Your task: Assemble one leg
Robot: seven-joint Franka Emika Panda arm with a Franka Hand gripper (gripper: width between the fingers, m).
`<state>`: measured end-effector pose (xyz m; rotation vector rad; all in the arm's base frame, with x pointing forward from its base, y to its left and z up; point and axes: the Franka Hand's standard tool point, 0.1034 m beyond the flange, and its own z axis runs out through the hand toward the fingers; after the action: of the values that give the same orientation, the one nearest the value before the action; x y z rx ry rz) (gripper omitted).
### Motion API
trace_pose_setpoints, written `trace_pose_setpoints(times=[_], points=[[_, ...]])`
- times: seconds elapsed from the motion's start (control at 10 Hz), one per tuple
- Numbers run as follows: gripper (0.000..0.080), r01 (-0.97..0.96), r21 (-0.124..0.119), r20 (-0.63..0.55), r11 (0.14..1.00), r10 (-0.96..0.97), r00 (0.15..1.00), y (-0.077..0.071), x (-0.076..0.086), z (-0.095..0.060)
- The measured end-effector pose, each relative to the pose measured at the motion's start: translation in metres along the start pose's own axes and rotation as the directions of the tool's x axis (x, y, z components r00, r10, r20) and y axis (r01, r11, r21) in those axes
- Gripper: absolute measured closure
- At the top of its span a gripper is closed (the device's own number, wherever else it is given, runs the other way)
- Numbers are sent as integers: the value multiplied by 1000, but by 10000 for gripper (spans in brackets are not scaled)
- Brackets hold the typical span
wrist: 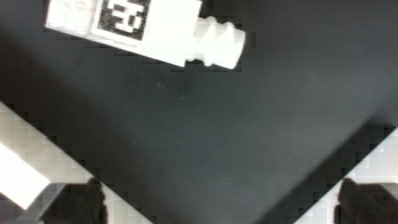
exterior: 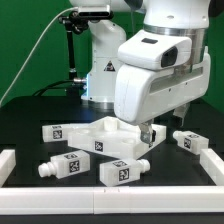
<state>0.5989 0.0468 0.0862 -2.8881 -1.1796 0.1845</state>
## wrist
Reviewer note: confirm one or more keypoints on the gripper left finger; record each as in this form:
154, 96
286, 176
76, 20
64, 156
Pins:
78, 206

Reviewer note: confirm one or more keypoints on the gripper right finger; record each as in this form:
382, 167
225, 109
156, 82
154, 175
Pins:
366, 203

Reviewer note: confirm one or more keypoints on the white leg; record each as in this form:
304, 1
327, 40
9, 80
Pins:
151, 27

